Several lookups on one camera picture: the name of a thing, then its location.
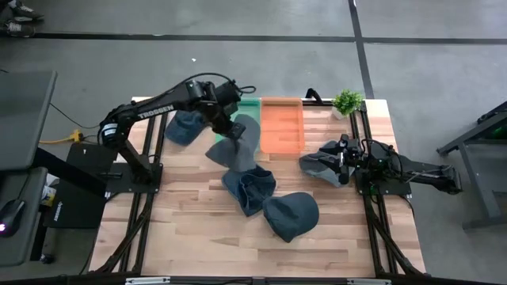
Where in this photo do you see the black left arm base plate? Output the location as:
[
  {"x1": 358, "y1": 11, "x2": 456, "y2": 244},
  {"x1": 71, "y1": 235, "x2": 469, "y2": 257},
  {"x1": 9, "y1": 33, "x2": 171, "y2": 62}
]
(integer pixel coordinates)
[{"x1": 105, "y1": 162, "x2": 163, "y2": 194}]

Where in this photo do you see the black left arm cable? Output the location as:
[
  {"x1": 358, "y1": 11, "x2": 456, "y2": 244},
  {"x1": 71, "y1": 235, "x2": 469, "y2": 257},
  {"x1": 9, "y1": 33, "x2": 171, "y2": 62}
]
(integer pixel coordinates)
[{"x1": 170, "y1": 72, "x2": 257, "y2": 96}]

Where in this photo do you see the light grey hat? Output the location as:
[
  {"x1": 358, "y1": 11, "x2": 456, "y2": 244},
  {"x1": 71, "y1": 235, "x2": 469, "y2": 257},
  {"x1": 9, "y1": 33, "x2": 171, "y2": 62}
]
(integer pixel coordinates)
[{"x1": 204, "y1": 113, "x2": 262, "y2": 173}]

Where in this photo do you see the grey and dark hat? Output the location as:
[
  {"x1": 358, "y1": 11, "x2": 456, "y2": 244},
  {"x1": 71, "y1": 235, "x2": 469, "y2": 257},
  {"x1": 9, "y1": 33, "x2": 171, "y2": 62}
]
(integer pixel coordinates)
[{"x1": 299, "y1": 140, "x2": 357, "y2": 188}]

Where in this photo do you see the dark teal cap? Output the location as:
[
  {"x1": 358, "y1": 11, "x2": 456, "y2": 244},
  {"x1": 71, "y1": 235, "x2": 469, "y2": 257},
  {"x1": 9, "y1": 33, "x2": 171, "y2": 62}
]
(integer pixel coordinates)
[{"x1": 262, "y1": 192, "x2": 321, "y2": 244}]

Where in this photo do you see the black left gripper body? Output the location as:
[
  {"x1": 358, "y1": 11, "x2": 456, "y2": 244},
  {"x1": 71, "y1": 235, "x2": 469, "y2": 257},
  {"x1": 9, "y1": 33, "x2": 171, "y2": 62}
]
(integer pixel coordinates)
[{"x1": 205, "y1": 98, "x2": 243, "y2": 135}]

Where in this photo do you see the black bar with silver brackets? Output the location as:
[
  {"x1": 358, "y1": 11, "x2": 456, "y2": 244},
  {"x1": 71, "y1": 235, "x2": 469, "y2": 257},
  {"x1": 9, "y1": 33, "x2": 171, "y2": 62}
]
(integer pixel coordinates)
[{"x1": 0, "y1": 272, "x2": 507, "y2": 285}]

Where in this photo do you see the small green potted plant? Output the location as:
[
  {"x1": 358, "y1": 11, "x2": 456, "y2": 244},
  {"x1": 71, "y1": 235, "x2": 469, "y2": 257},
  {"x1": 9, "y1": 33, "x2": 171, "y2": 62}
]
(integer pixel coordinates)
[{"x1": 331, "y1": 89, "x2": 365, "y2": 120}]

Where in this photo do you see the white packet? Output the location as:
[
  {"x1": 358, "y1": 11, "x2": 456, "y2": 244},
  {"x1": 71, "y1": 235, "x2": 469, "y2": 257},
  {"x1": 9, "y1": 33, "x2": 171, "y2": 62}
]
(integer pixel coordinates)
[{"x1": 39, "y1": 173, "x2": 59, "y2": 207}]

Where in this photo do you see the blue denim hat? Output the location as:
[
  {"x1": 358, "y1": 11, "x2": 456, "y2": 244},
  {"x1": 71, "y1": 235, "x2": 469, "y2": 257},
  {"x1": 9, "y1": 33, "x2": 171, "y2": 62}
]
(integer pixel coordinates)
[
  {"x1": 164, "y1": 109, "x2": 208, "y2": 146},
  {"x1": 220, "y1": 164, "x2": 277, "y2": 218}
]

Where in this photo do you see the large grey desk top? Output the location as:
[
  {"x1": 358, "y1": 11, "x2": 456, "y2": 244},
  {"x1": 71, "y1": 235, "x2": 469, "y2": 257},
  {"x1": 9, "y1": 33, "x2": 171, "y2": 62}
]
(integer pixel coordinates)
[{"x1": 0, "y1": 70, "x2": 58, "y2": 171}]

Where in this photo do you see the person's shoe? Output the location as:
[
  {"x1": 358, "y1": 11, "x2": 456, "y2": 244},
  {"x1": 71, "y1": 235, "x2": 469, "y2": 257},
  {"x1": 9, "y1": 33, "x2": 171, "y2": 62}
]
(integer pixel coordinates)
[
  {"x1": 10, "y1": 0, "x2": 44, "y2": 21},
  {"x1": 3, "y1": 20, "x2": 36, "y2": 39}
]

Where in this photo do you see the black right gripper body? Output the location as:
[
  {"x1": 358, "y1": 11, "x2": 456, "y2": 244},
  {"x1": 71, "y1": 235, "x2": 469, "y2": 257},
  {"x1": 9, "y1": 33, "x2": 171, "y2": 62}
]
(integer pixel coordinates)
[{"x1": 336, "y1": 134, "x2": 362, "y2": 186}]

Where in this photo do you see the black computer mouse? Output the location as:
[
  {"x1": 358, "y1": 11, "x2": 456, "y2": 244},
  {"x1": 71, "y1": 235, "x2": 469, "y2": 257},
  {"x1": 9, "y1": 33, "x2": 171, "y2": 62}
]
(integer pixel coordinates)
[{"x1": 0, "y1": 199, "x2": 25, "y2": 238}]

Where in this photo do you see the yellow power plug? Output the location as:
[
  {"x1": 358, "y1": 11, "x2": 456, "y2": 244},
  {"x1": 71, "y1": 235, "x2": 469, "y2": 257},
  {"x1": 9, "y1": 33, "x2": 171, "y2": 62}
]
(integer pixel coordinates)
[{"x1": 39, "y1": 129, "x2": 84, "y2": 146}]

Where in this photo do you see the grey metal side table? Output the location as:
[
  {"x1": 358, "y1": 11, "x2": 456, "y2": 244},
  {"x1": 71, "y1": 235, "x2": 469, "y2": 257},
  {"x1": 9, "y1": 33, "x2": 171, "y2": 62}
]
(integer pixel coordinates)
[{"x1": 436, "y1": 101, "x2": 507, "y2": 230}]

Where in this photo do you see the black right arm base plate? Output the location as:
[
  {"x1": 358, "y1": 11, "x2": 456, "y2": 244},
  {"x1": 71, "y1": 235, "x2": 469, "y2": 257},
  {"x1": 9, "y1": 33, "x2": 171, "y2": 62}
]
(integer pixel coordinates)
[{"x1": 355, "y1": 165, "x2": 413, "y2": 196}]

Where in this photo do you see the black floor cable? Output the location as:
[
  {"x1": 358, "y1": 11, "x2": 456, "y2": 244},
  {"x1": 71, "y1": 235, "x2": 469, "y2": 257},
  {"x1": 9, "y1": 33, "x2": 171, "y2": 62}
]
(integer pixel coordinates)
[{"x1": 49, "y1": 102, "x2": 100, "y2": 130}]

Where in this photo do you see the black desk support beam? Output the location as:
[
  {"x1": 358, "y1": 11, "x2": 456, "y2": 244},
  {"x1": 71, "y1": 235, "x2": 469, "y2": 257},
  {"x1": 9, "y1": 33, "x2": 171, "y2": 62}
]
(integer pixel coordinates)
[{"x1": 33, "y1": 148, "x2": 108, "y2": 197}]

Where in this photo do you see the small grey desk top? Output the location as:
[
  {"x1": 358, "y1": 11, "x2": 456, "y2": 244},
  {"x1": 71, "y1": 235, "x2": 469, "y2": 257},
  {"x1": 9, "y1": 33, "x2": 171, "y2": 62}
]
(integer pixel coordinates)
[{"x1": 0, "y1": 165, "x2": 48, "y2": 267}]

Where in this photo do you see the orange plastic bin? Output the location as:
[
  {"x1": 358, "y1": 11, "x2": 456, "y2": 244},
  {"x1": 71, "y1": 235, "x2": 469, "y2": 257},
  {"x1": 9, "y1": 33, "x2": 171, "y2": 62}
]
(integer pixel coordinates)
[{"x1": 260, "y1": 97, "x2": 306, "y2": 154}]

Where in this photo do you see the black aluminium table frame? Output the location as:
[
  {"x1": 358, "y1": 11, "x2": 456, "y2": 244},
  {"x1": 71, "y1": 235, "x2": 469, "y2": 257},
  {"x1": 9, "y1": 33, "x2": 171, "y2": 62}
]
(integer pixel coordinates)
[{"x1": 93, "y1": 97, "x2": 427, "y2": 278}]

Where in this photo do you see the green plastic bin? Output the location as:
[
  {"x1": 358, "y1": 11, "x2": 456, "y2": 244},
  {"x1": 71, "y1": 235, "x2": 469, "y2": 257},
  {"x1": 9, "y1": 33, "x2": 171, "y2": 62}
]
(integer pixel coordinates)
[{"x1": 215, "y1": 97, "x2": 262, "y2": 154}]

